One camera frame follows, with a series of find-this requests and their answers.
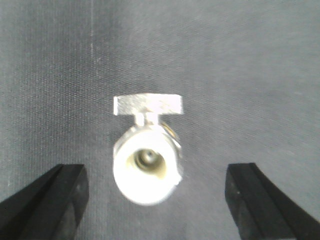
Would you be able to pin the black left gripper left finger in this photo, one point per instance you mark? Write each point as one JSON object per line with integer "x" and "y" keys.
{"x": 49, "y": 208}

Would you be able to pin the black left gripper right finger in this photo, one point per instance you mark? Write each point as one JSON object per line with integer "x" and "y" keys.
{"x": 261, "y": 211}

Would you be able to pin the silver ball valve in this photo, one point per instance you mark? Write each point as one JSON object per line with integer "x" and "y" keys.
{"x": 147, "y": 157}

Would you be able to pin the dark grey conveyor belt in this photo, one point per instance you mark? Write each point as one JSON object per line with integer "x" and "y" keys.
{"x": 248, "y": 72}

